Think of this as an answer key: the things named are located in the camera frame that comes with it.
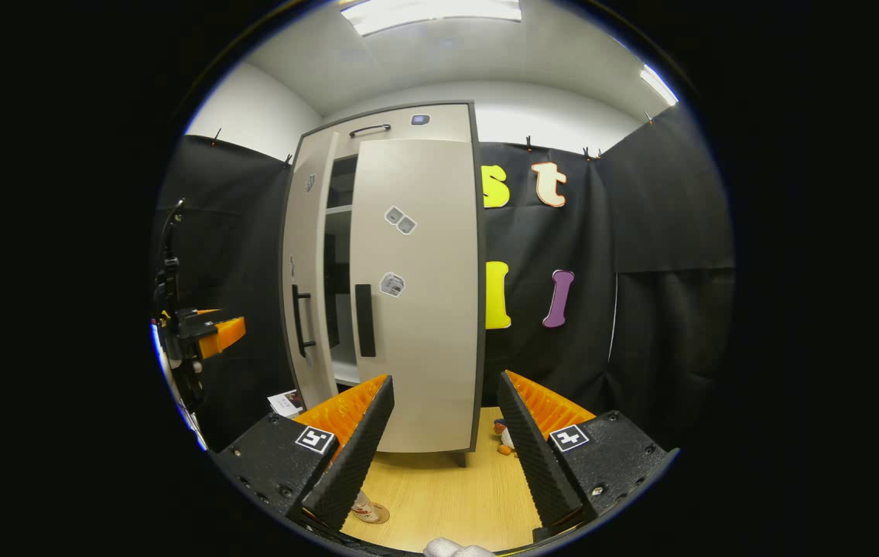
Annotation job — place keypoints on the grey cabinet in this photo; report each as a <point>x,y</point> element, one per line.
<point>340,186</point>

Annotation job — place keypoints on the small ceiling light panel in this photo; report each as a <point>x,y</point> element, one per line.
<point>658,83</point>

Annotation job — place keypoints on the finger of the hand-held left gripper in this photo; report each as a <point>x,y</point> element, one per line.
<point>227,334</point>

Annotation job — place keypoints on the black backdrop cloth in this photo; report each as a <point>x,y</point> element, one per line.
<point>664,325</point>

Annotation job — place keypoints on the large ceiling light panel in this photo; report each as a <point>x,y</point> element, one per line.
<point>432,14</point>

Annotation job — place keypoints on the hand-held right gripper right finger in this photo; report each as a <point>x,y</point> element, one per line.
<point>536,456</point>

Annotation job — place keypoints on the grey cabinet door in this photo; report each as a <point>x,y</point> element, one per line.
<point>308,232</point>
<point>424,325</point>

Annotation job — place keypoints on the grey cabinet drawer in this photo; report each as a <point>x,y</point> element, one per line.
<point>439,128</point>

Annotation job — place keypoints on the clear bottle with red label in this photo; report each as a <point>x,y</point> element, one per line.
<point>366,509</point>

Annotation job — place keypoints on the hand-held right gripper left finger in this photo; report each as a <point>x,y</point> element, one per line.
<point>358,456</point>

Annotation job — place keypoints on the printed card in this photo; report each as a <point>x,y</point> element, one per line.
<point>286,403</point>

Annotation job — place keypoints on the penguin plush toy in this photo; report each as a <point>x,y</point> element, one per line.
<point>507,441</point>

